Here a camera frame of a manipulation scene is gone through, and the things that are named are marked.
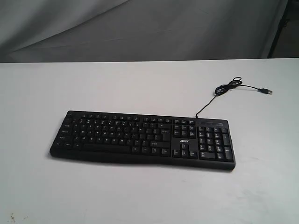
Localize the black Acer keyboard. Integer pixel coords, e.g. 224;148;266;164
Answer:
50;111;236;170

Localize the grey backdrop cloth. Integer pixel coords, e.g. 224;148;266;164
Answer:
0;0;287;63

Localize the black stand pole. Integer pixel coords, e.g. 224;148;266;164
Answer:
267;0;292;58

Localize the black keyboard USB cable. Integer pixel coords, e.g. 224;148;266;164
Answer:
195;76;273;119

